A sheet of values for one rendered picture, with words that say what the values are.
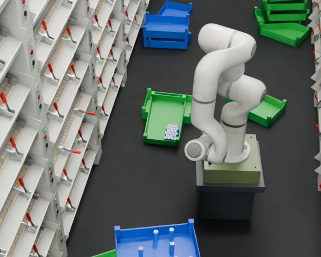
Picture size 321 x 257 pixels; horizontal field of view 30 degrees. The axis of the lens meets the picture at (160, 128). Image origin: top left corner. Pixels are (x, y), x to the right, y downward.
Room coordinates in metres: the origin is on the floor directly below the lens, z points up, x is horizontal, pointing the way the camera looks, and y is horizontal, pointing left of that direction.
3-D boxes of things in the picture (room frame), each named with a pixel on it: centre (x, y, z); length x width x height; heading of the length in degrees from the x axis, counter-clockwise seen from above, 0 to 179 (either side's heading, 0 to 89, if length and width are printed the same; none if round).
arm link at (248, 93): (2.08, -0.36, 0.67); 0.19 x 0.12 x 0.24; 60
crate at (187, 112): (2.81, -0.05, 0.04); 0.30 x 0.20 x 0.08; 81
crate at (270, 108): (2.83, -0.57, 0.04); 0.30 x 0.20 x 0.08; 52
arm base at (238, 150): (2.09, -0.33, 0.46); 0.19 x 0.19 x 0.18
